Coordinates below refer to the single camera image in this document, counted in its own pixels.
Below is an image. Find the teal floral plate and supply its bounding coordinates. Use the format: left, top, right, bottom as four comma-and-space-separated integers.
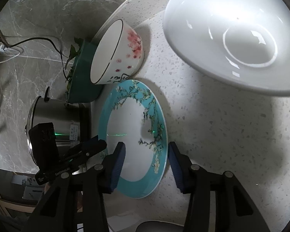
97, 80, 168, 199

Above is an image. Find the grey gradient plate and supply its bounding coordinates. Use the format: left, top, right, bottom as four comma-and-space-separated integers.
136, 221, 184, 232

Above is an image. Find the floral patterned small bowl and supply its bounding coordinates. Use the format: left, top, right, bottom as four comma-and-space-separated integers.
90, 19, 144, 84

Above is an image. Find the large white bowl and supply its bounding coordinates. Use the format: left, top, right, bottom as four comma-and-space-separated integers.
163, 0, 290, 96

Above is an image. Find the steel rice cooker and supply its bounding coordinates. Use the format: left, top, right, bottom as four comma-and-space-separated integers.
25, 87, 91, 167

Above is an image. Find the green colander basket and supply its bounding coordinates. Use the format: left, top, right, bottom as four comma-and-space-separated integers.
66, 38, 104, 104

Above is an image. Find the white power cable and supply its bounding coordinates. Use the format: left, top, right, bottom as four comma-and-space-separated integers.
0, 44, 25, 67

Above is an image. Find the black power cable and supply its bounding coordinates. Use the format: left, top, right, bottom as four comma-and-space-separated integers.
4, 37, 71, 81

